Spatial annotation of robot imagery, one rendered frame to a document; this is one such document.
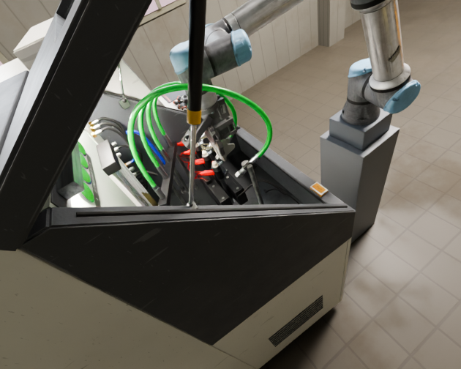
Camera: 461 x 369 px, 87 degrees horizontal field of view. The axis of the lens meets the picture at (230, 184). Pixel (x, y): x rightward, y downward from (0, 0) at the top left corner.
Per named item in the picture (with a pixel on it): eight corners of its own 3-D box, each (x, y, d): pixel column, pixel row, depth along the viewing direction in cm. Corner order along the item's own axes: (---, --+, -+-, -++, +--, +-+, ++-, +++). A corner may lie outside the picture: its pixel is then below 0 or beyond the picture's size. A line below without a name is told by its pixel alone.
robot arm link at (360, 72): (365, 83, 104) (369, 50, 94) (389, 94, 94) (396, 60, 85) (340, 94, 104) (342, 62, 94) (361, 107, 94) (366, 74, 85)
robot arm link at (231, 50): (233, 21, 63) (195, 39, 63) (249, 29, 55) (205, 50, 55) (241, 52, 69) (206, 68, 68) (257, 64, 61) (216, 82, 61)
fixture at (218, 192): (252, 211, 98) (243, 187, 87) (232, 225, 96) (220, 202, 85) (214, 169, 121) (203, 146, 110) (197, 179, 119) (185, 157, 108)
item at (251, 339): (342, 304, 140) (353, 237, 83) (261, 371, 130) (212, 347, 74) (268, 224, 188) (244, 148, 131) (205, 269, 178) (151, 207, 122)
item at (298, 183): (342, 229, 86) (345, 203, 75) (333, 236, 86) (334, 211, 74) (248, 151, 129) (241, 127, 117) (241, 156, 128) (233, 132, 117)
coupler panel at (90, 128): (145, 185, 93) (88, 117, 71) (137, 189, 92) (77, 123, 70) (137, 168, 102) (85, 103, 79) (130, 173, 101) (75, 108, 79)
